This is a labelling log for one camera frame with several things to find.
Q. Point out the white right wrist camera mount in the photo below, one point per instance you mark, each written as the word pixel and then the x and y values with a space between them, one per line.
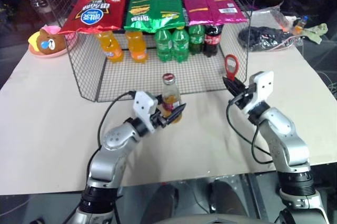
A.
pixel 263 83

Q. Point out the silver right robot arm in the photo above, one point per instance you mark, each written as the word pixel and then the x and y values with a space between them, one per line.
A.
pixel 287 145

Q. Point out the magenta chip bag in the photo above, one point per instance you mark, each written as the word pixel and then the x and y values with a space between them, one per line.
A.
pixel 210 3

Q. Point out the red chip bag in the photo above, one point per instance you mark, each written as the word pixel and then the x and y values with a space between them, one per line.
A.
pixel 94 11

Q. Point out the orange soda plastic bottle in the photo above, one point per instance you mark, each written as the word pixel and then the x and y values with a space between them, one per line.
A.
pixel 137 46
pixel 111 48

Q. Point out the glass bottle with orange drink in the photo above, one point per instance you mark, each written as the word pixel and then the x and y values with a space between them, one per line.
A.
pixel 171 97

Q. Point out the red metal bottle cap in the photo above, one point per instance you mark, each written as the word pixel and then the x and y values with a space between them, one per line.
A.
pixel 168 77

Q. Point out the brown bear plush toy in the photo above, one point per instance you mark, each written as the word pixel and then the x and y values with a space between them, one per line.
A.
pixel 69 40
pixel 50 42

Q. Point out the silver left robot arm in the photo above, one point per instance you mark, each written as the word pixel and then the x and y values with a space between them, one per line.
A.
pixel 110 153

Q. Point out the grey curved robot torso edge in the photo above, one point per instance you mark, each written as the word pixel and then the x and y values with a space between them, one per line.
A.
pixel 210 220

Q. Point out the small orange bottle blue cap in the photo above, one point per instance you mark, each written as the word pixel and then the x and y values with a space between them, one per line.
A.
pixel 300 25

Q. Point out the green chip bag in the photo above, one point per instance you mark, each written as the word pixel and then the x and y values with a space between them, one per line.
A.
pixel 155 8

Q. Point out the green soda plastic bottle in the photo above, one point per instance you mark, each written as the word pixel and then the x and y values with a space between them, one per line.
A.
pixel 181 46
pixel 197 40
pixel 163 46

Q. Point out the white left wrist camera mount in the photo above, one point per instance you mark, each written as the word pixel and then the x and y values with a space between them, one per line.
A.
pixel 143 105

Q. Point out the clear bag with black items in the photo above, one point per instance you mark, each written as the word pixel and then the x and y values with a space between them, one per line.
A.
pixel 266 37

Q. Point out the red bottle opener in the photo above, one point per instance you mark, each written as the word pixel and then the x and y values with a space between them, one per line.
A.
pixel 231 70

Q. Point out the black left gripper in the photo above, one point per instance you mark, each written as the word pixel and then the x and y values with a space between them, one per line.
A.
pixel 159 120

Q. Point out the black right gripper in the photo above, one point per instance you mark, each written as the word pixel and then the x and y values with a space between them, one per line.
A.
pixel 246 95

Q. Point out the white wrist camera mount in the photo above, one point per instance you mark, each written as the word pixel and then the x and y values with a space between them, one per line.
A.
pixel 263 83
pixel 143 105

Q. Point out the green cloth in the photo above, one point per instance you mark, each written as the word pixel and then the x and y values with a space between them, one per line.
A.
pixel 317 32

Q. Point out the dark cola plastic bottle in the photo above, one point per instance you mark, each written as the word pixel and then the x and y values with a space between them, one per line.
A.
pixel 212 41

